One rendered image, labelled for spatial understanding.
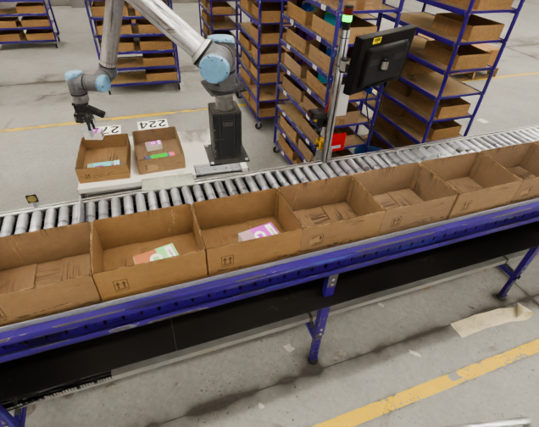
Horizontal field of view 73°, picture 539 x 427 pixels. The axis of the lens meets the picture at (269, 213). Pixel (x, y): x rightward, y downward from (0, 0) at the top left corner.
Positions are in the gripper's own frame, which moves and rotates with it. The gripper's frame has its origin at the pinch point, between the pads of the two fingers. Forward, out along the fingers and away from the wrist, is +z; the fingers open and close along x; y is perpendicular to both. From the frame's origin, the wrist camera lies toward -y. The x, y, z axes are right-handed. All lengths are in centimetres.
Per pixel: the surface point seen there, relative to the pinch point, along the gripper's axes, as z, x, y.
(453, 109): 11, -60, -265
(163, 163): 12.5, 15.4, -40.9
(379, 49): -56, 15, -160
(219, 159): 16, 5, -74
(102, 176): 14.7, 24.8, -7.0
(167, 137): 15.6, -23.0, -38.6
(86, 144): 13.4, -10.4, 10.6
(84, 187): 18.1, 30.8, 2.1
